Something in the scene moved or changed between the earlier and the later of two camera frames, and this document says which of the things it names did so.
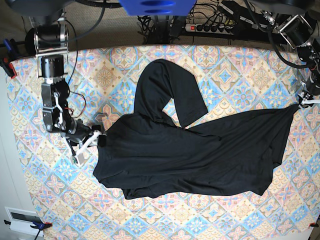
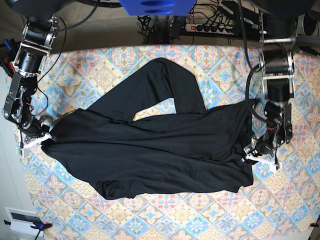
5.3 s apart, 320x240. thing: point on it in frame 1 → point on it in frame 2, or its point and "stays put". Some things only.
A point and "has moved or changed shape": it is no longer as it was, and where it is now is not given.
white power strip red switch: x=210 y=29 stays put
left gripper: x=77 y=131 → x=32 y=126
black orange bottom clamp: x=37 y=226 stays put
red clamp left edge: x=10 y=55 stays put
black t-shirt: x=152 y=154 has moved or changed shape
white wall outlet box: x=21 y=220 stays put
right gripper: x=313 y=86 → x=266 y=145
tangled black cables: x=163 y=30 stays put
